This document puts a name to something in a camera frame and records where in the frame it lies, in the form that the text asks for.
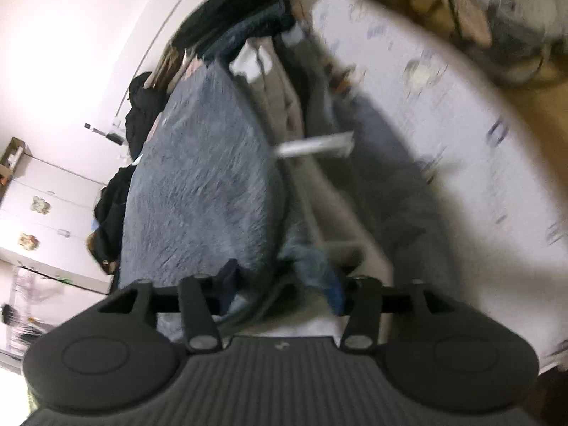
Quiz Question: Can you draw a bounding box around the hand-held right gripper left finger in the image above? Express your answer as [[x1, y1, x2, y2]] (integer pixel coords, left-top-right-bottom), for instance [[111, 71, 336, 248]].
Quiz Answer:
[[97, 260, 243, 354]]

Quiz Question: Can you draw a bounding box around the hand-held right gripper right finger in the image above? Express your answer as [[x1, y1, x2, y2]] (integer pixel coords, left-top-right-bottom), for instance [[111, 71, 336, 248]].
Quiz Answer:
[[326, 271, 468, 351]]

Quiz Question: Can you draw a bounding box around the grey fluffy fleece cloth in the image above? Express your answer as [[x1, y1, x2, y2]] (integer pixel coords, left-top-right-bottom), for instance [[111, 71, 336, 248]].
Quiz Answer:
[[120, 60, 285, 285]]

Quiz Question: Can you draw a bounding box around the pile of black clothes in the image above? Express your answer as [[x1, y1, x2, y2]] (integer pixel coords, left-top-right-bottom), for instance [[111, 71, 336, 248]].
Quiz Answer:
[[93, 166, 136, 263]]

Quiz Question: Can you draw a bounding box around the brown fur-lined coat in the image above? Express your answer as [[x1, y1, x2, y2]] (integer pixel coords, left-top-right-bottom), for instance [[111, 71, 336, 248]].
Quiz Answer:
[[86, 233, 121, 276]]

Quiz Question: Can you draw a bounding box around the white metal bar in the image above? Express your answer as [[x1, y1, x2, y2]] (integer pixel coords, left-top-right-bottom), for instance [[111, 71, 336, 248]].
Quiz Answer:
[[274, 132, 356, 159]]

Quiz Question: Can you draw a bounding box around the white wardrobe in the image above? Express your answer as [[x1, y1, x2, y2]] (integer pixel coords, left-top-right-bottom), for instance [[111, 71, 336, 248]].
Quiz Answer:
[[0, 151, 113, 296]]

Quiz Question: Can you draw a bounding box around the white printed mattress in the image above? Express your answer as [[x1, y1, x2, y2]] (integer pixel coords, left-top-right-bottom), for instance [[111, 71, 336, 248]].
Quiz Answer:
[[311, 0, 568, 365]]

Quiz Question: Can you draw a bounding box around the black puffy jacket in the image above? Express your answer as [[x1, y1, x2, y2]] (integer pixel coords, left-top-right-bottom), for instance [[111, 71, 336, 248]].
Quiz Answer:
[[124, 72, 168, 161]]

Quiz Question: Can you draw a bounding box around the folded brown blanket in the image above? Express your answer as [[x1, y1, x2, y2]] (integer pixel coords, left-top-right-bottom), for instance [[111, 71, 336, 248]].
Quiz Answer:
[[146, 47, 196, 92]]

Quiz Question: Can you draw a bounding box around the small open cardboard box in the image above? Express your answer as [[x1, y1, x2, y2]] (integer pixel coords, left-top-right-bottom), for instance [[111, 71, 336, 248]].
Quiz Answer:
[[0, 137, 31, 170]]

